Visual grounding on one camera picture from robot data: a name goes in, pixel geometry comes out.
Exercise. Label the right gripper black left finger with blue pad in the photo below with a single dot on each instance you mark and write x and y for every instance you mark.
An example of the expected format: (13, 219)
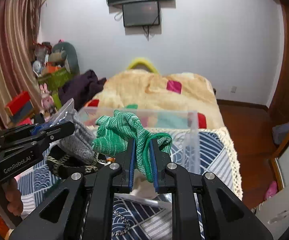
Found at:
(82, 206)

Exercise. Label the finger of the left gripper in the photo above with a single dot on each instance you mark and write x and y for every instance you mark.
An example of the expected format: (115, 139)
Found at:
(53, 133)
(20, 135)

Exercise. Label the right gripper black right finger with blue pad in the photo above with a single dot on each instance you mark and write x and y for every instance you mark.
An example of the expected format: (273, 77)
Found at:
(203, 207)

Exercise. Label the black sock with chain pattern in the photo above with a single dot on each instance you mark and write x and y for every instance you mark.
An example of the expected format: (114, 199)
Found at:
(64, 165)

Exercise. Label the green knitted glove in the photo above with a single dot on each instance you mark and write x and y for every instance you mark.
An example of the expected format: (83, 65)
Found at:
(114, 132)

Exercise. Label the white fluffy sock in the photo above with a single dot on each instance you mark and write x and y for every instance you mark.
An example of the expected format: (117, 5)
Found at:
(143, 188)

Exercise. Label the clear plastic storage box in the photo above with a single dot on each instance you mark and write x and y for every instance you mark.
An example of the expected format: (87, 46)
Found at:
(182, 126)

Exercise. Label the person's left hand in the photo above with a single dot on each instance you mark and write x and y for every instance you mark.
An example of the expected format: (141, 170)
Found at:
(13, 196)

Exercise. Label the red blue box stack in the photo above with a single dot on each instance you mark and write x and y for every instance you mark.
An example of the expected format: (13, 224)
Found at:
(20, 107)

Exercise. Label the pink bunny toy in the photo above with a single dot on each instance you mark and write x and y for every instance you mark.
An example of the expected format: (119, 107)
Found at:
(47, 101)

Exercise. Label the dark purple clothing pile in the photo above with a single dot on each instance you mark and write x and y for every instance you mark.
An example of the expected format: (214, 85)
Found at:
(82, 88)

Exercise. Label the green cardboard box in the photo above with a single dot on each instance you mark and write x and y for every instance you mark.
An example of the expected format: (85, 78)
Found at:
(54, 82)

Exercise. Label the white cabinet drawer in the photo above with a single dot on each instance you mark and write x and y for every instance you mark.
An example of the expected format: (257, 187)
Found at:
(274, 212)

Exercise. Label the grey green plush toy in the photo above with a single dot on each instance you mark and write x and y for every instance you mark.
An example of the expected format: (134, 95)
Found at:
(64, 54)

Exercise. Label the yellow hoop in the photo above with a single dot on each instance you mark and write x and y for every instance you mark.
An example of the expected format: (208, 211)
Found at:
(142, 63)

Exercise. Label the beige patchwork blanket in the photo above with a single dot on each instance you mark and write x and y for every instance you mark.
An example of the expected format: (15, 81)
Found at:
(175, 92)

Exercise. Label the striped red beige curtain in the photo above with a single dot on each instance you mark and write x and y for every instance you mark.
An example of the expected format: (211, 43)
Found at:
(19, 26)

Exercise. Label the wall power socket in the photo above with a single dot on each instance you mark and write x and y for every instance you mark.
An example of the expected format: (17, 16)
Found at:
(233, 89)

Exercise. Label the small wall monitor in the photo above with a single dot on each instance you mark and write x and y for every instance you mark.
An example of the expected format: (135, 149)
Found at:
(140, 14)

